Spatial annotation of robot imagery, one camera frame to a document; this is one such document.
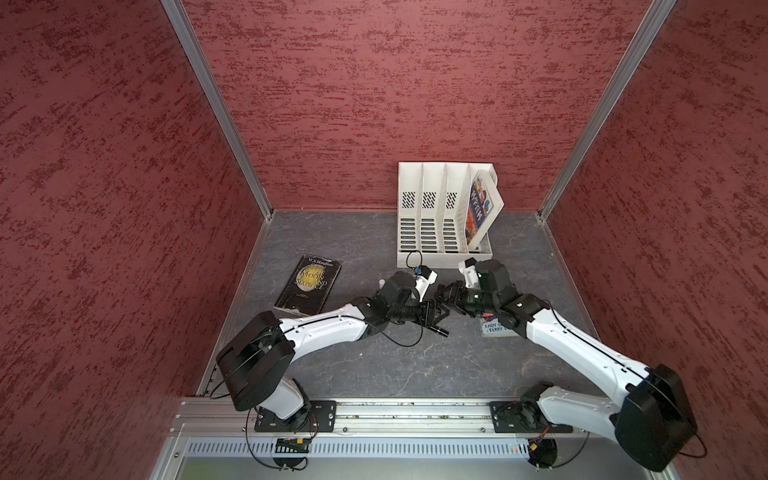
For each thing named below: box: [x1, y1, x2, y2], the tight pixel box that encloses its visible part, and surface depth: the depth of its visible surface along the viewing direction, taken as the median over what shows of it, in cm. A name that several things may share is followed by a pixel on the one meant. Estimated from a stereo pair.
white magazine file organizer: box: [396, 161, 498, 269], surface depth 108 cm
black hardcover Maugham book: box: [273, 254, 342, 316], surface depth 99 cm
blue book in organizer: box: [466, 175, 494, 246], surface depth 101 cm
